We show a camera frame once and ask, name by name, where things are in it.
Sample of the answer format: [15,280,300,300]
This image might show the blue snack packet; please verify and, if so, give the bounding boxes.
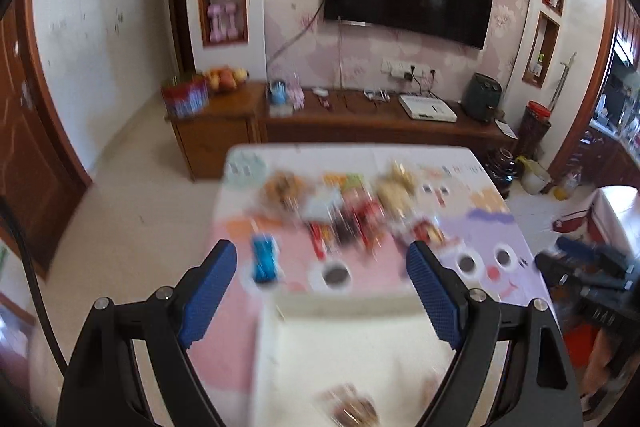
[250,233,279,284]

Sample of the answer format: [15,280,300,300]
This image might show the dark ceramic jar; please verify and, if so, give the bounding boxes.
[483,147,518,199]

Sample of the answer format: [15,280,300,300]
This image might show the dark green appliance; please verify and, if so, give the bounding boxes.
[460,72,502,124]

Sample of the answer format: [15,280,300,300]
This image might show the white set-top box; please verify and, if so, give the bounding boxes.
[399,94,458,124]

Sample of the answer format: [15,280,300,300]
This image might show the white storage bin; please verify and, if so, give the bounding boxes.
[250,293,454,426]

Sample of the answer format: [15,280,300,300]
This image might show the brown wooden door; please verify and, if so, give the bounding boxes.
[1,0,91,277]

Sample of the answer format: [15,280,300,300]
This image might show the cartoon printed tablecloth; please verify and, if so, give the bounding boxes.
[190,144,547,393]

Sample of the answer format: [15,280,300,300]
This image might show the red blue gift box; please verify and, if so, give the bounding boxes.
[160,75,209,119]

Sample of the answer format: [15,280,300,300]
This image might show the long wooden tv cabinet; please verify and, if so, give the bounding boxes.
[168,81,515,180]

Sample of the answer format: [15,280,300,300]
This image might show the pink toy figure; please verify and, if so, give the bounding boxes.
[286,74,305,112]

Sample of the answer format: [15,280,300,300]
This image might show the blue kettle ornament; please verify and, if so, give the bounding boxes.
[268,79,288,106]

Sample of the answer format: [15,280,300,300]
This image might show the fruit bowl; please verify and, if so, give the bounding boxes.
[204,66,250,94]

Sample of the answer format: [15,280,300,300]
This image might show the pink dumbbells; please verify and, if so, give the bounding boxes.
[207,1,240,44]

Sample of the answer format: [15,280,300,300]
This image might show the wall power strip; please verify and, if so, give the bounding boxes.
[380,57,436,80]

